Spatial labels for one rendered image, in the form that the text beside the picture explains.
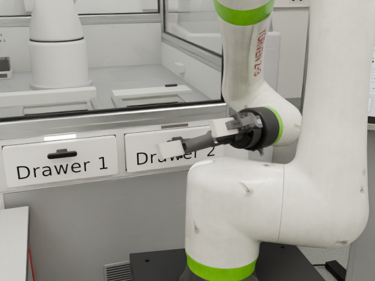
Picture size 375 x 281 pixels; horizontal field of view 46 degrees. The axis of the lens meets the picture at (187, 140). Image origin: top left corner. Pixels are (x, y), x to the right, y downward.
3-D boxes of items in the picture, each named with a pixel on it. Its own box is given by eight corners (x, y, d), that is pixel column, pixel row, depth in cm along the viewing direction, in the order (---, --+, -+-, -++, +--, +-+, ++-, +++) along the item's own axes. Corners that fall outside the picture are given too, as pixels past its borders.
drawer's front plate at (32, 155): (118, 174, 124) (116, 136, 120) (7, 188, 116) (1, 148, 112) (117, 171, 126) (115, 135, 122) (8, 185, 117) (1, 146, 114)
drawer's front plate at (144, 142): (223, 160, 133) (224, 125, 129) (127, 173, 125) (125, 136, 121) (221, 158, 135) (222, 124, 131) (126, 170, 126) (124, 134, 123)
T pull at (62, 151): (77, 156, 115) (77, 151, 115) (47, 159, 113) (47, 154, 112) (76, 151, 118) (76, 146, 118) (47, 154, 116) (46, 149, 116)
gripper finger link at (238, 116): (234, 141, 90) (241, 139, 90) (241, 134, 79) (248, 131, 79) (228, 123, 90) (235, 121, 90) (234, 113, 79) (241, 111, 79)
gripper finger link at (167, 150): (181, 139, 88) (178, 140, 89) (156, 144, 83) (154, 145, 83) (185, 154, 88) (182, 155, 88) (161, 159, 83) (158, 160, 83)
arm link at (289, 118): (319, 120, 105) (291, 153, 111) (283, 86, 110) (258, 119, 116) (293, 125, 95) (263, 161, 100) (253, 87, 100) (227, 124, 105)
